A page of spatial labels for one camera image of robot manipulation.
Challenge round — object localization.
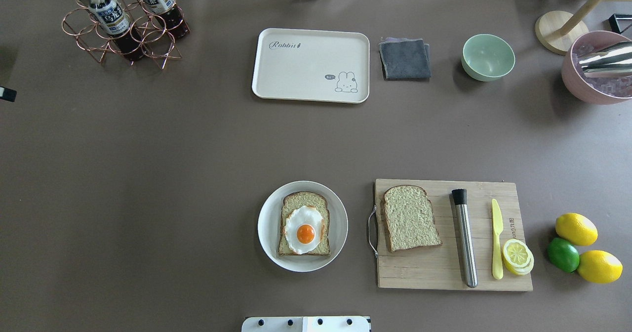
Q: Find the copper wire bottle rack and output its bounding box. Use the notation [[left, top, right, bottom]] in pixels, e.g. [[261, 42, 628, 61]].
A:
[[62, 0, 184, 68]]

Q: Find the halved lemon slice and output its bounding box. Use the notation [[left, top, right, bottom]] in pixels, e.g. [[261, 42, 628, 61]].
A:
[[503, 238, 535, 276]]

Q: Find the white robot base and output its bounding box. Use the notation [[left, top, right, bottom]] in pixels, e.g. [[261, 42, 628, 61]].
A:
[[241, 316, 372, 332]]

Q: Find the white round plate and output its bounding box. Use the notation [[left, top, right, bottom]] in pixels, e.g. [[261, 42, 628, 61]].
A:
[[258, 180, 349, 273]]

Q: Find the green lime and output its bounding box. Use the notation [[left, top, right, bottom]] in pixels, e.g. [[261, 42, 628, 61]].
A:
[[547, 237, 580, 273]]

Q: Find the pink bowl with ice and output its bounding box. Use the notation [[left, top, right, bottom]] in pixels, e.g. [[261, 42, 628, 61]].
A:
[[561, 31, 631, 105]]

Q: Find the yellow plastic knife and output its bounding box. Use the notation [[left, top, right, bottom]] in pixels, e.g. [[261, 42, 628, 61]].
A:
[[491, 198, 504, 280]]

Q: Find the fried egg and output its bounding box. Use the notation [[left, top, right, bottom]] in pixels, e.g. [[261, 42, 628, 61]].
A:
[[282, 206, 324, 255]]

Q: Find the steel ice scoop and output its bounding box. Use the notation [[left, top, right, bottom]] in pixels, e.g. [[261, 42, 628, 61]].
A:
[[578, 41, 632, 78]]

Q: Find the green ceramic bowl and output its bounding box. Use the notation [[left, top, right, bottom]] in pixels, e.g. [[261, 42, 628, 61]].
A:
[[461, 34, 515, 82]]

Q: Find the yellow lemon near bowl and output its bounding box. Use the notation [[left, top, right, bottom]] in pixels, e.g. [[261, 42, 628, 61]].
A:
[[555, 212, 598, 246]]

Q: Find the bread slice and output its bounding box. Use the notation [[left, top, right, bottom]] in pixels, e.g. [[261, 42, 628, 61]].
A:
[[277, 192, 330, 256], [383, 184, 442, 252]]

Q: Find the grey folded cloth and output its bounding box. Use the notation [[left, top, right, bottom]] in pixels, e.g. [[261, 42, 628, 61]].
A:
[[379, 37, 433, 80]]

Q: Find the wooden cutting board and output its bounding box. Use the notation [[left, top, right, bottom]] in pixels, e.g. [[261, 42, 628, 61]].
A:
[[375, 179, 533, 291]]

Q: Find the cream rabbit tray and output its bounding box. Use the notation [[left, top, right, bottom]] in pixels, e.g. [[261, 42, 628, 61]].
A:
[[251, 28, 370, 104]]

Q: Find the steel muddler black tip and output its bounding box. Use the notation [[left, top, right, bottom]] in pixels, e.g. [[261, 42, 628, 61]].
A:
[[451, 189, 478, 289]]

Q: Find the yellow lemon near edge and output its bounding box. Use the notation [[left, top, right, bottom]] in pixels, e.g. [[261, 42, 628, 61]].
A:
[[576, 249, 623, 284]]

